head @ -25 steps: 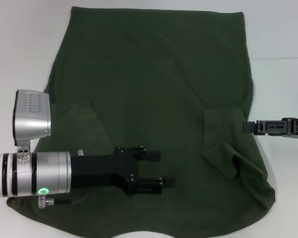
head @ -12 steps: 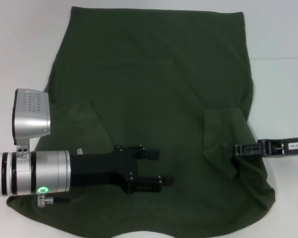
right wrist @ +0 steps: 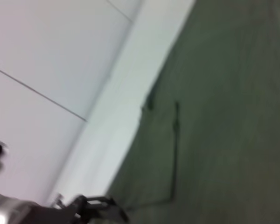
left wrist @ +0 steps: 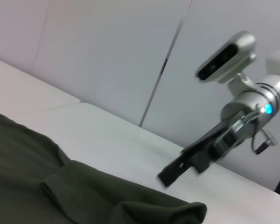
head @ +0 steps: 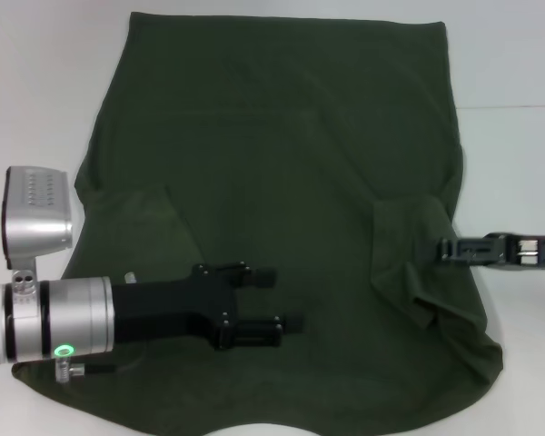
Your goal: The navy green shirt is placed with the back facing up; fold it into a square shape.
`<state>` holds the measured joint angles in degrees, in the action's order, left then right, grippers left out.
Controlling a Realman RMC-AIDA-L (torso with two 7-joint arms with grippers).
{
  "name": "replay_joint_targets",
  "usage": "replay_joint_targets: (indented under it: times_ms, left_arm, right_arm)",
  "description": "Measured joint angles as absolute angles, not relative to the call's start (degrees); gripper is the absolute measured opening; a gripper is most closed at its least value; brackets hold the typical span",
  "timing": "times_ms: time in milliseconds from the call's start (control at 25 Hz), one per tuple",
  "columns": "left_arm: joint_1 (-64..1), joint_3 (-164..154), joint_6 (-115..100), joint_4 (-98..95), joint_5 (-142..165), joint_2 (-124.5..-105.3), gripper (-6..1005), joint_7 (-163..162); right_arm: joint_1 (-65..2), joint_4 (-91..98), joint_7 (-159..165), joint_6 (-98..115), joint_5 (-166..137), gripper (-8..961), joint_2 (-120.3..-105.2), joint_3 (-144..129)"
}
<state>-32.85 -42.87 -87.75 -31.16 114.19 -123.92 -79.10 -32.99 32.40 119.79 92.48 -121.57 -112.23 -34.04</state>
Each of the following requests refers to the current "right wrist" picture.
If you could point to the dark green shirt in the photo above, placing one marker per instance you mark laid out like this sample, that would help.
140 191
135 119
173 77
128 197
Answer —
224 116

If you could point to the small silver plug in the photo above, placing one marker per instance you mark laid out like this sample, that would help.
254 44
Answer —
58 199

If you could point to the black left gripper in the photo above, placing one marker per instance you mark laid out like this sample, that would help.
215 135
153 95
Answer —
74 210

